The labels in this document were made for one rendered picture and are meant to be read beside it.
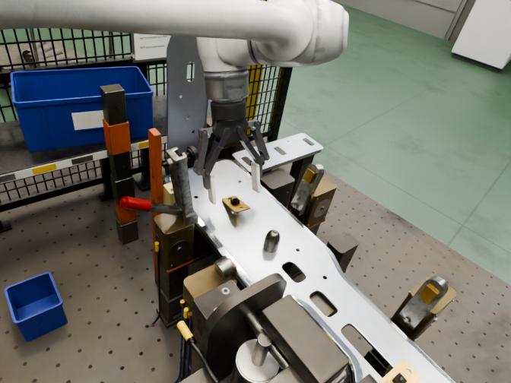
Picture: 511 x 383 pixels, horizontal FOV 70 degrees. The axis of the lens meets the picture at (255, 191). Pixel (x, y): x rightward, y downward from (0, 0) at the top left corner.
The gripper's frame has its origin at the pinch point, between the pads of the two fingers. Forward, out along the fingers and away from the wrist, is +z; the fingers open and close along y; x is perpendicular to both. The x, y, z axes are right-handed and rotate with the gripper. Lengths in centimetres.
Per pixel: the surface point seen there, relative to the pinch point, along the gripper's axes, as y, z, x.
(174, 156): -15.7, -13.7, -11.1
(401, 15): 572, -51, 466
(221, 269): -13.8, 2.7, -23.8
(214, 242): -8.9, 7.7, -7.4
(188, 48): -2.3, -30.2, 14.7
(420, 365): 14, 22, -43
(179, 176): -15.2, -9.8, -10.7
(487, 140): 336, 76, 133
